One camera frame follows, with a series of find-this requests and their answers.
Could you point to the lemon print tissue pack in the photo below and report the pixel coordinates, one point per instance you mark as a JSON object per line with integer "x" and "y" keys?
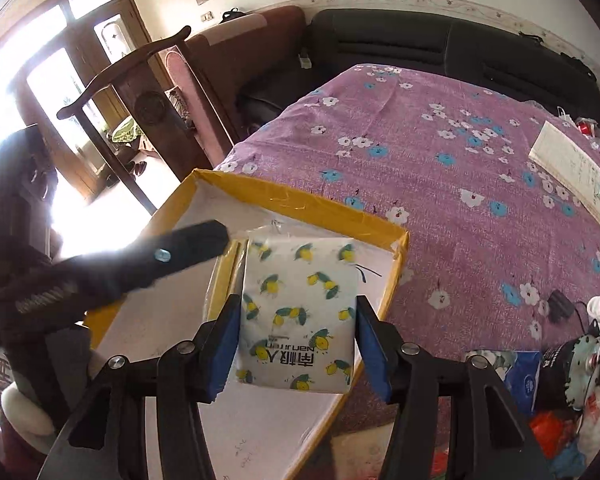
{"x": 298, "y": 314}

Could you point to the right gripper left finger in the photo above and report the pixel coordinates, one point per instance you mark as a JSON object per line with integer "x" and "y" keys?
{"x": 105, "y": 436}

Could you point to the brown armchair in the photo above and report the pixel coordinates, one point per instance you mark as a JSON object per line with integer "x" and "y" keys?
{"x": 210, "y": 69}

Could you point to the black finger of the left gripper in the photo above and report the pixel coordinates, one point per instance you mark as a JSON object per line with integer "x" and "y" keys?
{"x": 104, "y": 278}

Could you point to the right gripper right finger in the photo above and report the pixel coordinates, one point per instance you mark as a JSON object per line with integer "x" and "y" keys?
{"x": 489, "y": 438}

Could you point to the purple floral tablecloth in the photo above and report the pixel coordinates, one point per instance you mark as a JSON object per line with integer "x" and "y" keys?
{"x": 491, "y": 233}

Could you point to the white paper notebook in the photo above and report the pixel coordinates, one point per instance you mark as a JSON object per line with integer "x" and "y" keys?
{"x": 566, "y": 162}

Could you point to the wooden glass door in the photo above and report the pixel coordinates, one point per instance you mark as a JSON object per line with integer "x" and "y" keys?
{"x": 47, "y": 58}

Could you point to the dark wooden chair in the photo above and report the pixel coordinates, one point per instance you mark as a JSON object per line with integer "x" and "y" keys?
{"x": 138, "y": 89}

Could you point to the blue white tissue pack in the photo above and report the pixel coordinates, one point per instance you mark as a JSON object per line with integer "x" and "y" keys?
{"x": 519, "y": 370}

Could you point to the left hand white glove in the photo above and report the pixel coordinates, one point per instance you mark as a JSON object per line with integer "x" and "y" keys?
{"x": 29, "y": 421}

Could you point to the yellow cardboard box tray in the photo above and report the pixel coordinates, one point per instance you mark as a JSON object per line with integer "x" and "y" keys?
{"x": 252, "y": 433}

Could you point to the black sofa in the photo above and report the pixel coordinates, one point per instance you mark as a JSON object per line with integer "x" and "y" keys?
{"x": 518, "y": 66}

